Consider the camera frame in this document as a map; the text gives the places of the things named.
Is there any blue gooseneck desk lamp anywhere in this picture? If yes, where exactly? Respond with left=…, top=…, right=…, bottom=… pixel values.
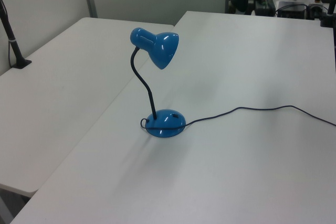
left=129, top=27, right=186, bottom=139

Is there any black electronics box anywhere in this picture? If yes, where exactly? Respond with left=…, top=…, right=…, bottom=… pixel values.
left=277, top=1, right=308, bottom=19

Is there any black pole stand with clamp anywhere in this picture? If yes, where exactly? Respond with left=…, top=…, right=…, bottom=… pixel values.
left=0, top=0, right=33, bottom=70

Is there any black lamp power cable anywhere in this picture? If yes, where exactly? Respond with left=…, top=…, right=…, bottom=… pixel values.
left=140, top=105, right=336, bottom=131

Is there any black clamp mount with pole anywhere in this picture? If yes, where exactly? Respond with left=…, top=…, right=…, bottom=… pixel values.
left=319, top=0, right=336, bottom=28

